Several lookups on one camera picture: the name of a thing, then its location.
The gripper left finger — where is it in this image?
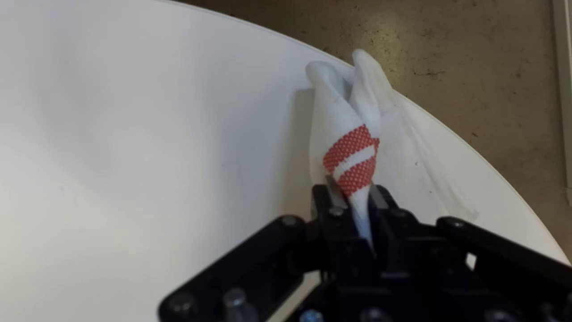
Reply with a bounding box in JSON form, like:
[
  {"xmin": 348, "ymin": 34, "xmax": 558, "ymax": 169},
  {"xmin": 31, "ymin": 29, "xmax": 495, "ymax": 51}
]
[{"xmin": 158, "ymin": 183, "xmax": 374, "ymax": 322}]

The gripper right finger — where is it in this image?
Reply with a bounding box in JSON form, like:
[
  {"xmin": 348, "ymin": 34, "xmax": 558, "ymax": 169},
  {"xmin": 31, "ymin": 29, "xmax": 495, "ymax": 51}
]
[{"xmin": 369, "ymin": 184, "xmax": 572, "ymax": 322}]

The white towel with red stripes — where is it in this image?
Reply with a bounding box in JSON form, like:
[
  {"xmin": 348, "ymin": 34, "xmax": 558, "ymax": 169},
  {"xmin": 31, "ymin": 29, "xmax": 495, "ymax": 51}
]
[{"xmin": 305, "ymin": 49, "xmax": 479, "ymax": 251}]

